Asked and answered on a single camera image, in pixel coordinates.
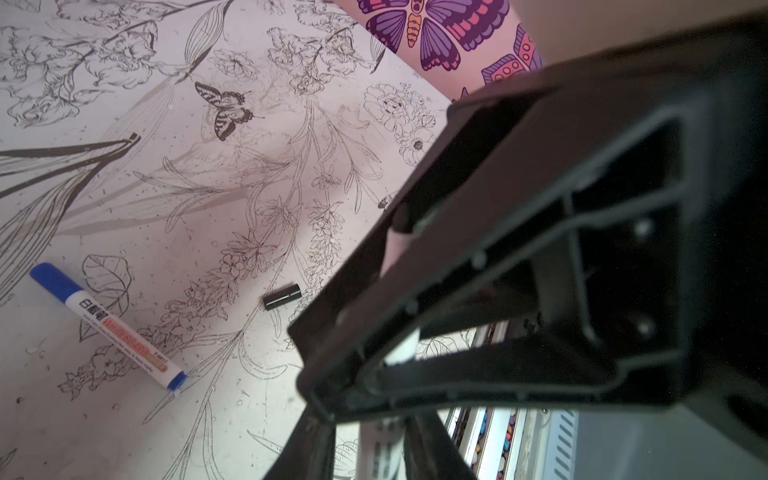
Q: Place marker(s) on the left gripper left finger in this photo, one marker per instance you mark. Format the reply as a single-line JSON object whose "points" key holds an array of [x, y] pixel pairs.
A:
{"points": [[309, 453]]}

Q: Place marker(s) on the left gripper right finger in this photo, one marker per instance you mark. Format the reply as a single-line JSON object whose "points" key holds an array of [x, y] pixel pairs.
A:
{"points": [[429, 452]]}

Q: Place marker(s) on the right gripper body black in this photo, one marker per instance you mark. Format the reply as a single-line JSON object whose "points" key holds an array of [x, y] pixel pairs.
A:
{"points": [[658, 295]]}

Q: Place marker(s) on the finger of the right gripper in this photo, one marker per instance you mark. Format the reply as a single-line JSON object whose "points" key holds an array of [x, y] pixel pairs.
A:
{"points": [[506, 191], [510, 372]]}

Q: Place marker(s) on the white marker pen blue tip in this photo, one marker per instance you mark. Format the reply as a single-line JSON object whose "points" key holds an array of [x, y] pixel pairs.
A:
{"points": [[127, 341]]}

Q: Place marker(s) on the blue pen cap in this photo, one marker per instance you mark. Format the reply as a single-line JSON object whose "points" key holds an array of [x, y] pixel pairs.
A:
{"points": [[54, 281]]}

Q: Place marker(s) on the aluminium front rail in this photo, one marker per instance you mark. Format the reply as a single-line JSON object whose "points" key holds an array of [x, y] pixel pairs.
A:
{"points": [[515, 443]]}

